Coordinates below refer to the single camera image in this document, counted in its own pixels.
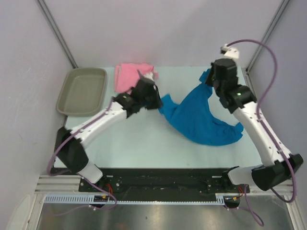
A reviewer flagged blue t shirt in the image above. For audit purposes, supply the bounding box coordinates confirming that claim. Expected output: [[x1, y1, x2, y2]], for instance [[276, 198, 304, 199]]
[[159, 70, 244, 146]]

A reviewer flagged beige plastic tray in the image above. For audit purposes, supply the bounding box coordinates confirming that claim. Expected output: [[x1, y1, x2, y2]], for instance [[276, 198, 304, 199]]
[[57, 68, 107, 117]]

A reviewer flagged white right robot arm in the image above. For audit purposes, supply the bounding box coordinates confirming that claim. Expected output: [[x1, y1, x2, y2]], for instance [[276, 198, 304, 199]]
[[205, 58, 303, 192]]

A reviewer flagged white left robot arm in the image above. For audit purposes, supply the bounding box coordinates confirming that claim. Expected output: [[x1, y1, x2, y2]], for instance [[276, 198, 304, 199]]
[[52, 72, 163, 192]]

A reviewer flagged pink folded t shirt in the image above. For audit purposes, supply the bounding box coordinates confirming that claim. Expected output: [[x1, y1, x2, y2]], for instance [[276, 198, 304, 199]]
[[114, 63, 159, 93]]

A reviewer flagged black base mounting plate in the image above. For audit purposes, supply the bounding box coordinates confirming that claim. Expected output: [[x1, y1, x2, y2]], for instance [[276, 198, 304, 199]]
[[78, 168, 250, 200]]

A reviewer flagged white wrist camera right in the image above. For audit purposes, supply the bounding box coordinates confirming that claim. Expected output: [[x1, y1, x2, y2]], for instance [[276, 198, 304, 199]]
[[220, 44, 239, 60]]

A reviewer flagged aluminium corner post right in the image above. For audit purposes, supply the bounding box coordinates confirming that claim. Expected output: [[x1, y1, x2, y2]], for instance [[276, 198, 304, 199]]
[[245, 0, 292, 74]]

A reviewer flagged aluminium corner post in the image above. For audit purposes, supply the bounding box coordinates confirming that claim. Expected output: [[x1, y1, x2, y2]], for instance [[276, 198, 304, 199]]
[[245, 0, 292, 74], [36, 0, 78, 69]]

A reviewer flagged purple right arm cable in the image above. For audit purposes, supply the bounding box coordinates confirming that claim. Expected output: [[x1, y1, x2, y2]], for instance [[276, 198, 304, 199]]
[[223, 39, 297, 227]]

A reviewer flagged white slotted cable duct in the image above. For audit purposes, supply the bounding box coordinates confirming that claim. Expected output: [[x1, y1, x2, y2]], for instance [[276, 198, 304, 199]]
[[45, 194, 224, 206]]

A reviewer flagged aluminium corner post left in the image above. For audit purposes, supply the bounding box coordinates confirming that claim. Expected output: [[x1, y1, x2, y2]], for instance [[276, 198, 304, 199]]
[[36, 0, 78, 69]]

